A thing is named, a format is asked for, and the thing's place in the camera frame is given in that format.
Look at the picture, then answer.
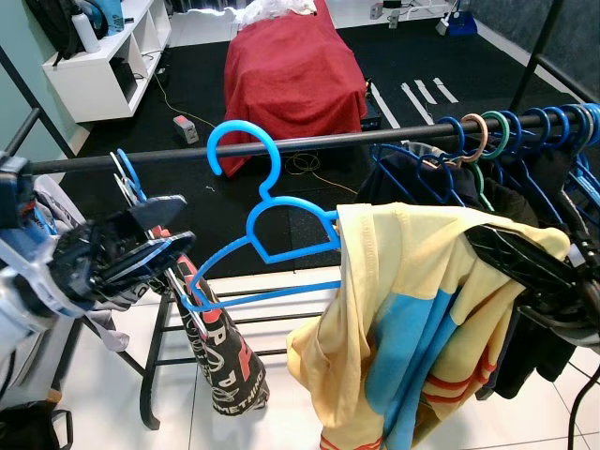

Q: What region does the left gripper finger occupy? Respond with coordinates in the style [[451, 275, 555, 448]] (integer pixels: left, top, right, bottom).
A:
[[98, 231, 198, 284], [112, 194, 190, 240]]

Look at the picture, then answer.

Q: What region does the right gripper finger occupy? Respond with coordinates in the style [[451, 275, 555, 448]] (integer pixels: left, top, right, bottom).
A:
[[464, 223, 587, 287], [511, 277, 600, 346]]

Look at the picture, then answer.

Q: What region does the yellow and blue shirt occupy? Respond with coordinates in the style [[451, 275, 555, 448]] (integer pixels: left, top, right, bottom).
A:
[[286, 202, 573, 450]]

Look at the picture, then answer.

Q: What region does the green plastic hanger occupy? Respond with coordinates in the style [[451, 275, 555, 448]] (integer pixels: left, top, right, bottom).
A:
[[473, 112, 513, 213]]

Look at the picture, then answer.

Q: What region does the beige plastic hanger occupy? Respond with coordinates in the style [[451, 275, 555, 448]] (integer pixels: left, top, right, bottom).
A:
[[461, 114, 489, 163]]

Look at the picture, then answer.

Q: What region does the small grey floor box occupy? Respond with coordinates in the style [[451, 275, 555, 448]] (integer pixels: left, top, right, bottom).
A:
[[173, 114, 201, 143]]

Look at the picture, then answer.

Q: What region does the light grey garment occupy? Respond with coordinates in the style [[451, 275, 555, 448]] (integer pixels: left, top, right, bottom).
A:
[[0, 173, 132, 406]]

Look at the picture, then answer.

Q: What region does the dark navy garment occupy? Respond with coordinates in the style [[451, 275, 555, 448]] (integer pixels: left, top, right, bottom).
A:
[[359, 141, 493, 249]]

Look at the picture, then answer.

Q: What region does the black red printed shirt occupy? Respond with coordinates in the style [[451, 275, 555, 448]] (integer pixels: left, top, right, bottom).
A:
[[141, 220, 273, 418]]

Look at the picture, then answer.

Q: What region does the white shelf unit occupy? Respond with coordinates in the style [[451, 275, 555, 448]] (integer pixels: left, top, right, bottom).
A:
[[42, 0, 172, 123]]

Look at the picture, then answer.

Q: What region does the white bottle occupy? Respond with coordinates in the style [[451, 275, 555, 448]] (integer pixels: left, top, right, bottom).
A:
[[73, 9, 101, 54]]

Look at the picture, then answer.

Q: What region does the teal object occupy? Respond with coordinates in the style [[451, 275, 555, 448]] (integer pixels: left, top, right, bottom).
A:
[[89, 0, 128, 29]]

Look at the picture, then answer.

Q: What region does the black backpack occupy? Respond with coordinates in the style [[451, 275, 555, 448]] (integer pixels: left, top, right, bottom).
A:
[[23, 0, 81, 62]]

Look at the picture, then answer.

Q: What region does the blue floor device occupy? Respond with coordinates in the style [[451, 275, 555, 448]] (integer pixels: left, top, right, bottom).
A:
[[441, 9, 479, 37]]

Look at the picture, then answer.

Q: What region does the white crumpled cloth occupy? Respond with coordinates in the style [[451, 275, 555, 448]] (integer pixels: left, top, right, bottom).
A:
[[230, 0, 320, 24]]

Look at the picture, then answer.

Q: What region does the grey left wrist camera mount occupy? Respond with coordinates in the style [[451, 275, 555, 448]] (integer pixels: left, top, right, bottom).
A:
[[0, 155, 90, 322]]

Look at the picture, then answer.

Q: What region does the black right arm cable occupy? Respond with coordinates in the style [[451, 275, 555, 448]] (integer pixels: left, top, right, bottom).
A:
[[565, 367, 600, 450]]

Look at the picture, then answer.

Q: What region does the black bag with handle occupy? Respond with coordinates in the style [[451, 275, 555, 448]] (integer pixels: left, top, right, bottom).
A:
[[0, 403, 73, 450]]

